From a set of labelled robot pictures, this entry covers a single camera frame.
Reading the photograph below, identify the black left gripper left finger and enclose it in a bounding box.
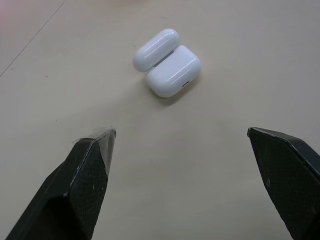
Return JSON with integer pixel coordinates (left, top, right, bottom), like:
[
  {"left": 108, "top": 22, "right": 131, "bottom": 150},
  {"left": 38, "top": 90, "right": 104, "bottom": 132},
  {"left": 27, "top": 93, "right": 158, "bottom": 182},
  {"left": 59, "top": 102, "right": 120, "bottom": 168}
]
[{"left": 4, "top": 128, "right": 117, "bottom": 240}]

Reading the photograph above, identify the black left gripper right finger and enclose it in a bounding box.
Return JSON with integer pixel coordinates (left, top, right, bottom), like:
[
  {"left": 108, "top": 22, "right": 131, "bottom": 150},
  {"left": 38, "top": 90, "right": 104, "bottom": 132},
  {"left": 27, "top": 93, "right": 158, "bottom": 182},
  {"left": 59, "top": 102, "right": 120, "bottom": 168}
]
[{"left": 246, "top": 126, "right": 320, "bottom": 240}]

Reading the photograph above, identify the white earbuds case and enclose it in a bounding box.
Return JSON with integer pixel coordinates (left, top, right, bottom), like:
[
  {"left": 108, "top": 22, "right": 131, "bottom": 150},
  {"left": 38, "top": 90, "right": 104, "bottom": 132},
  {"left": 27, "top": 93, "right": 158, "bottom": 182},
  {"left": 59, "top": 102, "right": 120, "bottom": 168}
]
[{"left": 132, "top": 28, "right": 202, "bottom": 99}]

